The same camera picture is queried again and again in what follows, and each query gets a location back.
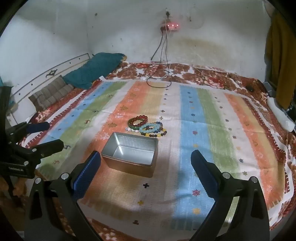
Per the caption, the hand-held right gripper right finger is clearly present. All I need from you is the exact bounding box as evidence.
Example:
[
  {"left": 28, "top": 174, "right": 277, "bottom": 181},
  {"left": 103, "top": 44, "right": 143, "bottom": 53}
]
[{"left": 190, "top": 150, "right": 271, "bottom": 241}]

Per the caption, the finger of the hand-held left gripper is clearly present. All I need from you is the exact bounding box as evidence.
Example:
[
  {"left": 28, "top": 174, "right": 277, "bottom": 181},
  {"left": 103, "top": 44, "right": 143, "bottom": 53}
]
[
  {"left": 5, "top": 121, "right": 50, "bottom": 141},
  {"left": 14, "top": 139, "right": 65, "bottom": 163}
]

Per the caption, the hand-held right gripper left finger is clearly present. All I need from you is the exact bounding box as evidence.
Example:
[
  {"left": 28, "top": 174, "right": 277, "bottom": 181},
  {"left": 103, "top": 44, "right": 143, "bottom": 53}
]
[{"left": 23, "top": 151, "right": 102, "bottom": 241}]

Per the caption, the black and yellow bead bracelet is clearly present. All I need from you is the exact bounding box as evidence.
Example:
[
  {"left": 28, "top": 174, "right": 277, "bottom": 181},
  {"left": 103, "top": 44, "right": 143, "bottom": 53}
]
[{"left": 148, "top": 125, "right": 167, "bottom": 138}]

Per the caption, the silver tin box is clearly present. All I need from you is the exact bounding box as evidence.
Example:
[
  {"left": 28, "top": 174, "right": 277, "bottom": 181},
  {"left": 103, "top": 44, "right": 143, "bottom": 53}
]
[{"left": 101, "top": 132, "right": 159, "bottom": 178}]

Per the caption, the light blue bead bracelet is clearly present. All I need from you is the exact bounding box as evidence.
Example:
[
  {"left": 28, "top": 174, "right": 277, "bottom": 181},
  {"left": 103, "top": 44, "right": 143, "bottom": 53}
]
[{"left": 139, "top": 123, "right": 162, "bottom": 137}]

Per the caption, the red bead bracelet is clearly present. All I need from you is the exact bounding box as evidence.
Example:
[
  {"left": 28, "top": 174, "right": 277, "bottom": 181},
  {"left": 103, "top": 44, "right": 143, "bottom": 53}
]
[{"left": 128, "top": 115, "right": 148, "bottom": 127}]

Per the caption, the brown striped pillow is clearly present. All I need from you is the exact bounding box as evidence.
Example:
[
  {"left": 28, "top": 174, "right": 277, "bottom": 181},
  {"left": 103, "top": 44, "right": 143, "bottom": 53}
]
[{"left": 28, "top": 75, "right": 74, "bottom": 112}]

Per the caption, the colourful striped mat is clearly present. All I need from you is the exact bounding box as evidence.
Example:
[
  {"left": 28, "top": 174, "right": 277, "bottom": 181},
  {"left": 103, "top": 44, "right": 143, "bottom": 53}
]
[{"left": 23, "top": 79, "right": 292, "bottom": 232}]

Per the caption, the teal pillow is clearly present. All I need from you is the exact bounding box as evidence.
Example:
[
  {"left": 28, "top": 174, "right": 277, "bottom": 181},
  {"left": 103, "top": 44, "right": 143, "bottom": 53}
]
[{"left": 62, "top": 53, "right": 127, "bottom": 90}]

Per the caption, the white rolled cloth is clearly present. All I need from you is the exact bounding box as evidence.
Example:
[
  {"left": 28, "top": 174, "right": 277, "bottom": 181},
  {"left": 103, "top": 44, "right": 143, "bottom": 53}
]
[{"left": 267, "top": 97, "right": 296, "bottom": 132}]

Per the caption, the yellow hanging cloth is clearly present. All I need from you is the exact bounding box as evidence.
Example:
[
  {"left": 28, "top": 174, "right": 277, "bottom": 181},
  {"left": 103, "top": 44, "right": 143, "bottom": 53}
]
[{"left": 264, "top": 11, "right": 296, "bottom": 109}]

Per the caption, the power strip with red lights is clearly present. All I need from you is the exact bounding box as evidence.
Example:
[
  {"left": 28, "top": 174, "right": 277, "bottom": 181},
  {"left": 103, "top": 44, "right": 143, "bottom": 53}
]
[{"left": 160, "top": 20, "right": 180, "bottom": 32}]

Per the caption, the white charging cable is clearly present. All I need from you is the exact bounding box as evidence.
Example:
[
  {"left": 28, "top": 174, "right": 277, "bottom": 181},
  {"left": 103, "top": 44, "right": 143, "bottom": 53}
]
[{"left": 143, "top": 30, "right": 171, "bottom": 80}]

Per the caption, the black cable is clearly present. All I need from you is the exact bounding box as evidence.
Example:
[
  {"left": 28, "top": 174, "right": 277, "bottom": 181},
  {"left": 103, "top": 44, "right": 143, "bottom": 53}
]
[{"left": 145, "top": 29, "right": 172, "bottom": 88}]

